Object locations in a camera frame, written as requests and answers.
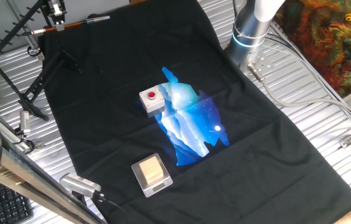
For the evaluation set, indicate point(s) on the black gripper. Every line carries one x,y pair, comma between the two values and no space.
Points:
55,4

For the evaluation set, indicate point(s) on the brown brush with clear cap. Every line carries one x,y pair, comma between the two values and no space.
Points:
79,23

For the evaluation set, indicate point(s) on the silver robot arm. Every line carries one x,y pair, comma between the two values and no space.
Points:
250,28

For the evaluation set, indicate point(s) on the grey box with red button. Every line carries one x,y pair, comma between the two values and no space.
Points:
153,104

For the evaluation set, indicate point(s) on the wooden block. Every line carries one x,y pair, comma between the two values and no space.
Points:
150,169

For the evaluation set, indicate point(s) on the black keyboard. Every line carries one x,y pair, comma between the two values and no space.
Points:
7,205

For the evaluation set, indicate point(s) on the black cloth with blue print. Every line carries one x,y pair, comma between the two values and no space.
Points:
256,161

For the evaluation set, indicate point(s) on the colourful painted cloth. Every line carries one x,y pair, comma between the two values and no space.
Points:
334,49

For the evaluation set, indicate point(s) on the metal camera bracket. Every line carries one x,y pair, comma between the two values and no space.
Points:
24,121

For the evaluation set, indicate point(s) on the aluminium frame bar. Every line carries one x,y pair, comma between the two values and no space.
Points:
23,174

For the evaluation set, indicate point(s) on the silver depth camera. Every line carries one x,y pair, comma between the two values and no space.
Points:
79,185

